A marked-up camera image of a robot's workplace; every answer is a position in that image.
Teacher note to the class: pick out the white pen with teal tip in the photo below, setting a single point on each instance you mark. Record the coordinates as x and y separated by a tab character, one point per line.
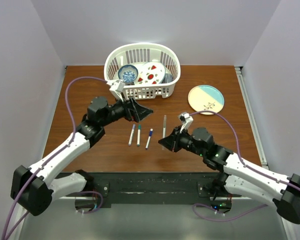
138	142

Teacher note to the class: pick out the watermelon pattern plate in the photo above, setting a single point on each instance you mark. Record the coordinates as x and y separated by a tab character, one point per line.
150	73

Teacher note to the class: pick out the cream and blue plate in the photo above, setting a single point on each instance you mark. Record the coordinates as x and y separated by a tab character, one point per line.
206	98

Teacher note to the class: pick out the white plastic dish basket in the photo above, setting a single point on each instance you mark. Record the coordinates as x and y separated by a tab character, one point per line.
138	54

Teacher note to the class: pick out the white pen with blue end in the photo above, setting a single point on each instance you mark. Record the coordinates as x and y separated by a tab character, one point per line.
131	135

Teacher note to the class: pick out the grey green pen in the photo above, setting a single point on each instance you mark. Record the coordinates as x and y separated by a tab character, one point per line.
164	126

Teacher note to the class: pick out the grey cup in basket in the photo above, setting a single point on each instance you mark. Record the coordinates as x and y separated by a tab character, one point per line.
168	78

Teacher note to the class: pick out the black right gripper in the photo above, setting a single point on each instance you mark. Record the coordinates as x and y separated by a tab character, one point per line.
171	142

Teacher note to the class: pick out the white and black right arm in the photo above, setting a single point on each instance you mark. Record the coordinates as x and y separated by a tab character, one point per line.
240	177

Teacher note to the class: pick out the blue patterned bowl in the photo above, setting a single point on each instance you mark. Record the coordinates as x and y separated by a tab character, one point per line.
128	73

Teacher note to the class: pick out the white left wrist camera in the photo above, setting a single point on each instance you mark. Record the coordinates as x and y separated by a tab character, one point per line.
116	88

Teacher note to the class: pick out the aluminium frame rail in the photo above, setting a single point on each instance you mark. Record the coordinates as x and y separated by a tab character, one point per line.
254	128

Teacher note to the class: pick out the white pen with dark-blue tip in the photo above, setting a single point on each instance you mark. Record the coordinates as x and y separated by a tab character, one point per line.
149	138

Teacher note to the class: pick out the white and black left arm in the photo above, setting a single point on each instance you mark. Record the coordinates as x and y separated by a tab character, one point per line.
32	186

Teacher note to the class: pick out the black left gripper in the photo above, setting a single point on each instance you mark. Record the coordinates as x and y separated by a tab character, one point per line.
142	112

